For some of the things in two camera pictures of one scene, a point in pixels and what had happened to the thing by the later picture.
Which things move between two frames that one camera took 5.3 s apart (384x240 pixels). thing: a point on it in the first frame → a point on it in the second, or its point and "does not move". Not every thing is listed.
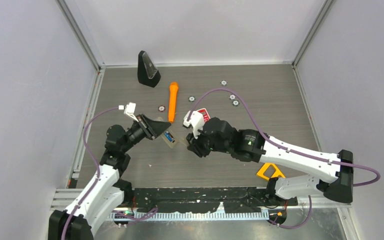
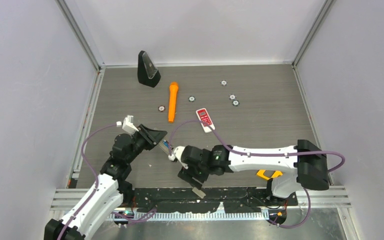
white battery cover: x=196 y=121 → x=176 y=154
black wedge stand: x=148 y=74 does not move
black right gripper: x=195 y=145 → x=187 y=174
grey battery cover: x=183 y=142 → x=201 y=194
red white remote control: x=205 y=115 does not move
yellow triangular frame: x=277 y=174 does not move
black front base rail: x=231 y=199 does not move
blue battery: x=168 y=136 → x=166 y=143
